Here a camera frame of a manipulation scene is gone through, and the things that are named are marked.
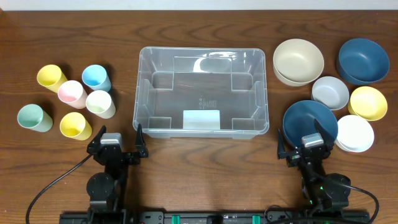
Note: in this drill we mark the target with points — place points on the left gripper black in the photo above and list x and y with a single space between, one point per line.
125 156

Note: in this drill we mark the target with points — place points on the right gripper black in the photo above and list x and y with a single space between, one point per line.
298 156

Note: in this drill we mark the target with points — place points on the dark blue bowl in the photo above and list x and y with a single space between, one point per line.
362 62
298 121

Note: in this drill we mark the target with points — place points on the beige large bowl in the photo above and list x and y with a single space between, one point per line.
297 62

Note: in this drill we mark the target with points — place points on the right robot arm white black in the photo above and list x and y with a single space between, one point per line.
328 193

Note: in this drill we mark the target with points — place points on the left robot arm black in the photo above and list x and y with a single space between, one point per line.
106 189

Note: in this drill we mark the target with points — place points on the white label in container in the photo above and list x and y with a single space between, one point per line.
196 120

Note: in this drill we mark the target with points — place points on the clear plastic storage container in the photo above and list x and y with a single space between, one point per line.
173 79

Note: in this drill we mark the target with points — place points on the white cup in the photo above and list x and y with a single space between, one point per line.
100 103

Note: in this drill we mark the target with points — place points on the yellow cup lower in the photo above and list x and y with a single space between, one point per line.
74 125

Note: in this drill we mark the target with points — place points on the yellow cup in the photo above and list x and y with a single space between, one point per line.
51 77
74 125

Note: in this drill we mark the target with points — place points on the white small bowl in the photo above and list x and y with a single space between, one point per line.
355 134

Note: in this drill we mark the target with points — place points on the grey small bowl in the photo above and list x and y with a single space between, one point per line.
331 92

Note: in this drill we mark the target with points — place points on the pink cup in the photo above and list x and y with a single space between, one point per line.
72 93

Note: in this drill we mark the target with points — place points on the light blue cup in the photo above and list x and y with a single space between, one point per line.
96 77

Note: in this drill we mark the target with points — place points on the yellow small bowl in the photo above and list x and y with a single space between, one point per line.
368 103

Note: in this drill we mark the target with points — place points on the mint green cup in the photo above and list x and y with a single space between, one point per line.
33 117

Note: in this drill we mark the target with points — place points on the yellow cup upper left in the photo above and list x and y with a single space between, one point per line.
51 77

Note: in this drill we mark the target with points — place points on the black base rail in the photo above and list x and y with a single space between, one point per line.
269 216

